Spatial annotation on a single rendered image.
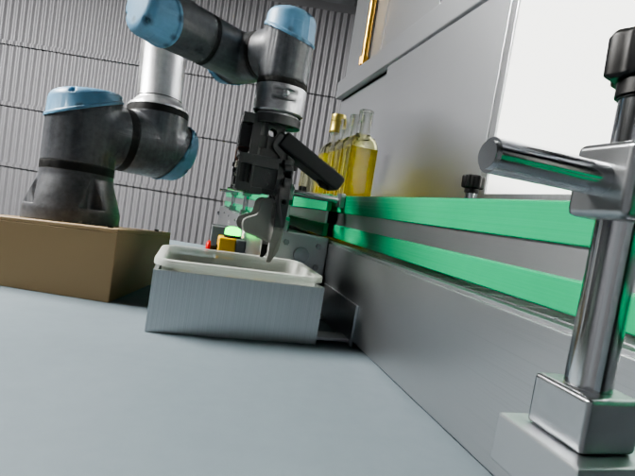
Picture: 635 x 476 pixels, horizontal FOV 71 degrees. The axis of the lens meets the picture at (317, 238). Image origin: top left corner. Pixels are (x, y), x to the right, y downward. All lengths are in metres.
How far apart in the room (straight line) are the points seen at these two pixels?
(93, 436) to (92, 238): 0.40
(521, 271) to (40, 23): 4.06
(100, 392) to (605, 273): 0.37
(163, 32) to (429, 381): 0.54
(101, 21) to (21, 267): 3.37
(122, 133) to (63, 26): 3.30
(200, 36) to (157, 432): 0.52
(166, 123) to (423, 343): 0.64
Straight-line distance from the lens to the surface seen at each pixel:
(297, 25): 0.69
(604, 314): 0.19
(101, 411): 0.40
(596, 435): 0.19
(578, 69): 0.66
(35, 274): 0.76
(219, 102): 3.58
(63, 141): 0.84
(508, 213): 0.41
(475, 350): 0.40
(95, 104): 0.84
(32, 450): 0.36
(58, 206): 0.81
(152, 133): 0.89
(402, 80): 1.11
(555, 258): 0.37
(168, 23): 0.68
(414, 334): 0.49
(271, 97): 0.66
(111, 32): 3.97
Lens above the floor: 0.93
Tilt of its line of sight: 3 degrees down
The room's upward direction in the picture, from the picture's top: 9 degrees clockwise
